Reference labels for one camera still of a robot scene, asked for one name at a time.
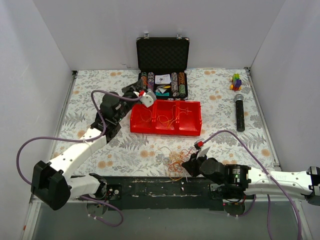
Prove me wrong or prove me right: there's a purple cable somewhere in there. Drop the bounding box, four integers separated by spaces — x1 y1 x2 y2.
16 89 145 228
199 129 303 240

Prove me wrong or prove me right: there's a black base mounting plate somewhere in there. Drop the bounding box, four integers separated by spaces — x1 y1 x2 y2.
97 176 227 211

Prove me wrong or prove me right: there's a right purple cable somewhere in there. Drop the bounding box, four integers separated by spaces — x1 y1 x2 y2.
199 129 303 240

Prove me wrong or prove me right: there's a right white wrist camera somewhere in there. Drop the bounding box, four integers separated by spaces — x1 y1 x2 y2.
194 139 210 159

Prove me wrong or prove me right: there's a floral patterned table mat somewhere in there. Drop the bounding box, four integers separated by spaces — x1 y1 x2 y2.
60 68 279 177

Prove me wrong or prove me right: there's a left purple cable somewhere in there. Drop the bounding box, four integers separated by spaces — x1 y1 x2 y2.
16 89 145 228

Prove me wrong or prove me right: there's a white card deck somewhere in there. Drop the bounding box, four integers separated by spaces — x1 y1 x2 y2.
154 74 172 85

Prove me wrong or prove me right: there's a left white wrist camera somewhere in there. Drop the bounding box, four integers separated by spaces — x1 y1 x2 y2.
139 91 157 108

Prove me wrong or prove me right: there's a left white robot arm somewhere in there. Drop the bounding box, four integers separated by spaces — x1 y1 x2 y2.
31 79 144 211

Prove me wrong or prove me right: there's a colourful toy block figure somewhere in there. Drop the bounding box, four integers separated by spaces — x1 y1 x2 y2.
229 73 242 91

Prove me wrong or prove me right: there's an orange cable bundle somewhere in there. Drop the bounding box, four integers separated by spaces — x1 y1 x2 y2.
152 146 198 182

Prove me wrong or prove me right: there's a black poker chip case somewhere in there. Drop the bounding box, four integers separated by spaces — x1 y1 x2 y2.
136 33 190 100

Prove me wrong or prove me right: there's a single orange cable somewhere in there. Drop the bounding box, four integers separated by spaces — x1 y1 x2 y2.
138 106 154 125

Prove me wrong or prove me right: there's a black handheld microphone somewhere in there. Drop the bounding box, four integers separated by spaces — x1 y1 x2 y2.
234 94 245 132

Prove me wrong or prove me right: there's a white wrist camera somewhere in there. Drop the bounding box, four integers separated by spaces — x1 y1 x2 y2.
139 91 157 108
194 139 210 159

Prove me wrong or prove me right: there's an aluminium front rail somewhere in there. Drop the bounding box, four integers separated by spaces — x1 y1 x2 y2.
21 181 313 240

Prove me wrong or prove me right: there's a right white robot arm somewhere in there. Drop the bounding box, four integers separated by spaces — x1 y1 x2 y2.
181 153 320 206

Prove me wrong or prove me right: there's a red plastic compartment tray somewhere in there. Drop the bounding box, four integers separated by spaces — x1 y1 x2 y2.
130 99 202 137

